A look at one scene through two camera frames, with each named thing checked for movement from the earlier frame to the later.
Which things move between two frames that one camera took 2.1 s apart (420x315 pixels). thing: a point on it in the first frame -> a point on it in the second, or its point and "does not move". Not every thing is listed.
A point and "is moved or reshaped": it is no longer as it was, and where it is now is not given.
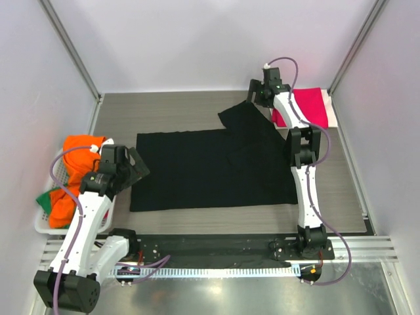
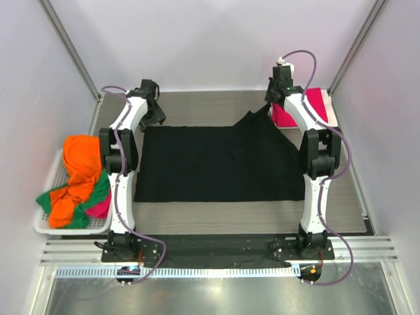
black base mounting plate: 226,249 does not move
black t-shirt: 246,163 is moved or reshaped
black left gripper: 137,171 -> 158,117
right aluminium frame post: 377,8 does not move
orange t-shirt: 78,163 does not move
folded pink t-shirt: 312,102 does not move
